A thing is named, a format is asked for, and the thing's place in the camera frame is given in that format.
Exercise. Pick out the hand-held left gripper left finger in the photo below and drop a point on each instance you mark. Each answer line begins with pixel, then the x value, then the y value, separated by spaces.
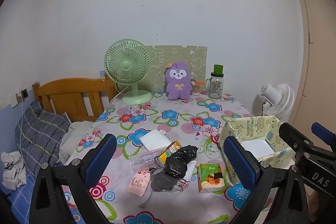
pixel 101 158

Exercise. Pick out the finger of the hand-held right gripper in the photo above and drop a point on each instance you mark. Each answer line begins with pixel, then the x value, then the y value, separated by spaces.
pixel 324 132
pixel 294 134

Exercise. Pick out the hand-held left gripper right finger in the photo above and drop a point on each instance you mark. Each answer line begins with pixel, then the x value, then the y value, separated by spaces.
pixel 240 161

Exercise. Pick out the green and orange packet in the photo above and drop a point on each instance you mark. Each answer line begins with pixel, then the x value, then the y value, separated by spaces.
pixel 210 178

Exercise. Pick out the yellow paper-wrapped box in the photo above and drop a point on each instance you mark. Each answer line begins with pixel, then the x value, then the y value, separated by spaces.
pixel 252 127

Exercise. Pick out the pink packet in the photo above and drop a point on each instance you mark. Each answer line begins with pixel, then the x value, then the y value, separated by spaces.
pixel 137 183

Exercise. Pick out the black plastic bag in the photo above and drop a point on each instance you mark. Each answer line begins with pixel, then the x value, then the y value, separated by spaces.
pixel 178 161

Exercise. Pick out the white paper sheet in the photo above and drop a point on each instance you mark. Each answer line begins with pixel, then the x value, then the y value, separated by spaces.
pixel 258 148

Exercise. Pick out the white bed blanket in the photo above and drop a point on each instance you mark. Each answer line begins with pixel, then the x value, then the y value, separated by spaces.
pixel 76 134

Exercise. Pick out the white standing fan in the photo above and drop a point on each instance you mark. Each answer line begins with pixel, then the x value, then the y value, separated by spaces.
pixel 278 100

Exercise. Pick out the clear plastic case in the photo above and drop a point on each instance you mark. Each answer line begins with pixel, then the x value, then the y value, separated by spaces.
pixel 143 159

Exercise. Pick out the grey plaid pillow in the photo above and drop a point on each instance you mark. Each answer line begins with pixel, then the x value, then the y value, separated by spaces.
pixel 39 132

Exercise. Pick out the yellow cartoon snack box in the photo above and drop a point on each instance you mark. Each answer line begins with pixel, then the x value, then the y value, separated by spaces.
pixel 168 153

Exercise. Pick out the floral tablecloth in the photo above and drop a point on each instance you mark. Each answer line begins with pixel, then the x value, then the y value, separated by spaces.
pixel 183 114

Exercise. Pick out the beige door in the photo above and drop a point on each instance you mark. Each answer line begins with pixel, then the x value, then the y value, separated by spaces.
pixel 320 56

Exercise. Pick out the glass mug jar green lid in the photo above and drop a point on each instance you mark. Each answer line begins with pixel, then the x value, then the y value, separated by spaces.
pixel 215 87

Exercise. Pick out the wooden bed headboard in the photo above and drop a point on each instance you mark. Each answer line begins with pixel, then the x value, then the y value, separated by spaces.
pixel 65 87

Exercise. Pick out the toothpick jar with orange lid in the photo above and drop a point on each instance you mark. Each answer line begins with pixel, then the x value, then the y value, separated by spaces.
pixel 196 89

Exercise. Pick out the crumpled white cloth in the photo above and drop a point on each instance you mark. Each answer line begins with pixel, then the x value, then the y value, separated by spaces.
pixel 13 169

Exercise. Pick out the blue bed sheet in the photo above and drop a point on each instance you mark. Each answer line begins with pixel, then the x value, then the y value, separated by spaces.
pixel 23 203

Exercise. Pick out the purple plush toy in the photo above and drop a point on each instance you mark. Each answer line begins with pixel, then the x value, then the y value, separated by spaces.
pixel 179 87

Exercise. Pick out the green desk fan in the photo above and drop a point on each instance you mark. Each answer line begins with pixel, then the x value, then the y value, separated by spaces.
pixel 126 65

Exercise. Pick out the green patterned board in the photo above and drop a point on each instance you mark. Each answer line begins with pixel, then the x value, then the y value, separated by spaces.
pixel 183 56

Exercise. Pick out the wall socket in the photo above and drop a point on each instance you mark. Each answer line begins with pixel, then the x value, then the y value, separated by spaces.
pixel 24 93

